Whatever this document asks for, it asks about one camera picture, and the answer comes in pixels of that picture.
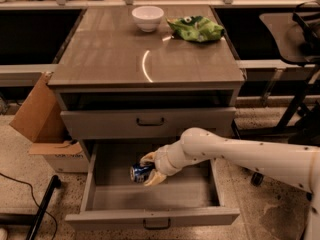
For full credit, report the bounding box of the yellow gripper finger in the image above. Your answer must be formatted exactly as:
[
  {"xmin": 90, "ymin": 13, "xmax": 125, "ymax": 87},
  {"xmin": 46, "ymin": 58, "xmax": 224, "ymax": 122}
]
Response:
[
  {"xmin": 144, "ymin": 169, "xmax": 167, "ymax": 186},
  {"xmin": 140, "ymin": 152, "xmax": 156, "ymax": 166}
]

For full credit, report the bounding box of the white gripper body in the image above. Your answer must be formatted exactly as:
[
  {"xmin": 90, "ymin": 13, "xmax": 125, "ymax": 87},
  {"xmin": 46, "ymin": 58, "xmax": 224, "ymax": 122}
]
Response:
[{"xmin": 154, "ymin": 141, "xmax": 200, "ymax": 176}]

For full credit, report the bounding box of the blue pepsi can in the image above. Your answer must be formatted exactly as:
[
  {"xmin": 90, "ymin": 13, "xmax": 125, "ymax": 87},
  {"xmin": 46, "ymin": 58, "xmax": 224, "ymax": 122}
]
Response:
[{"xmin": 130, "ymin": 163, "xmax": 155, "ymax": 183}]

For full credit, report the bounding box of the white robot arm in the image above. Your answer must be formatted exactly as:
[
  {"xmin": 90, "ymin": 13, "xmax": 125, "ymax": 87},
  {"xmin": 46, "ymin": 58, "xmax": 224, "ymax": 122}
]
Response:
[{"xmin": 140, "ymin": 128, "xmax": 320, "ymax": 240}]

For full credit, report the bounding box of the upper grey drawer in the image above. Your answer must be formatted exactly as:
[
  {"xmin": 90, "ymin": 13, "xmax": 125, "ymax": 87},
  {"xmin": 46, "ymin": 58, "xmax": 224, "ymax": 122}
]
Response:
[{"xmin": 61, "ymin": 107, "xmax": 236, "ymax": 140}]

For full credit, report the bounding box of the open middle drawer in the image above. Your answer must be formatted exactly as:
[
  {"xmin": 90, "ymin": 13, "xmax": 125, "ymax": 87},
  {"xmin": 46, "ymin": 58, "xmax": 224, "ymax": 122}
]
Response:
[{"xmin": 66, "ymin": 139, "xmax": 240, "ymax": 231}]

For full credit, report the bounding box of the grey drawer cabinet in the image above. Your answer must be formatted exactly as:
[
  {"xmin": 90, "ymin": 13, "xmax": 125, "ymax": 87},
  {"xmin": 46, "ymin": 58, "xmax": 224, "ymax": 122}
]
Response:
[{"xmin": 49, "ymin": 6, "xmax": 244, "ymax": 154}]

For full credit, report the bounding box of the black table leg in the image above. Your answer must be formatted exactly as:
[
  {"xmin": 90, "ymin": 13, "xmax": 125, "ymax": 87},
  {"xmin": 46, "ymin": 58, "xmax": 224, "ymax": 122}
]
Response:
[{"xmin": 231, "ymin": 120, "xmax": 241, "ymax": 140}]

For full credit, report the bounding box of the white cardboard box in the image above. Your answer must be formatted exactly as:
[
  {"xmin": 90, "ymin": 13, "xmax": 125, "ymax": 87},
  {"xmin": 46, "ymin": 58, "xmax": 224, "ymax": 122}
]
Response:
[{"xmin": 29, "ymin": 141, "xmax": 89, "ymax": 173}]

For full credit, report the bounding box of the brown cardboard sheet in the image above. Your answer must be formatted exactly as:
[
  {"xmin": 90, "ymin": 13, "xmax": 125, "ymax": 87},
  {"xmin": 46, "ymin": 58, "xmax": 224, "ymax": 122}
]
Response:
[{"xmin": 10, "ymin": 72, "xmax": 65, "ymax": 143}]

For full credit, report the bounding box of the green chip bag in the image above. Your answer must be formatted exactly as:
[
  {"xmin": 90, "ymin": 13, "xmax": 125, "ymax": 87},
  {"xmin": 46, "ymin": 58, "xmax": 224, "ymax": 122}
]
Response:
[{"xmin": 166, "ymin": 16, "xmax": 225, "ymax": 43}]

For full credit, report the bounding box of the white ceramic bowl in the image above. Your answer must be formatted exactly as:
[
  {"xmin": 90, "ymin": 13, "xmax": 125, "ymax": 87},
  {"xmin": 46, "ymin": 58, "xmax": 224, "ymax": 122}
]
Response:
[{"xmin": 132, "ymin": 6, "xmax": 164, "ymax": 33}]

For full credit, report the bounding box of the black stand leg left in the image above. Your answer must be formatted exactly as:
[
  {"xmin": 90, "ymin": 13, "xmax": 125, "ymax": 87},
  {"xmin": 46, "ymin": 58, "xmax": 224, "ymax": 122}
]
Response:
[{"xmin": 0, "ymin": 175, "xmax": 61, "ymax": 240}]

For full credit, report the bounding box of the dark side table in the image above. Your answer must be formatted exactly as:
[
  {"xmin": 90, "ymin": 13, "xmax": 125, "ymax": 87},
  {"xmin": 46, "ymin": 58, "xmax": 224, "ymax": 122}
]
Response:
[{"xmin": 259, "ymin": 0, "xmax": 320, "ymax": 131}]

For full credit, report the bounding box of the black floor cable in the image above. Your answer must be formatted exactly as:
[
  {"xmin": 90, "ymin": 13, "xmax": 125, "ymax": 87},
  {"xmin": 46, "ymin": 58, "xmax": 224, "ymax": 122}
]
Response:
[{"xmin": 0, "ymin": 171, "xmax": 59, "ymax": 240}]

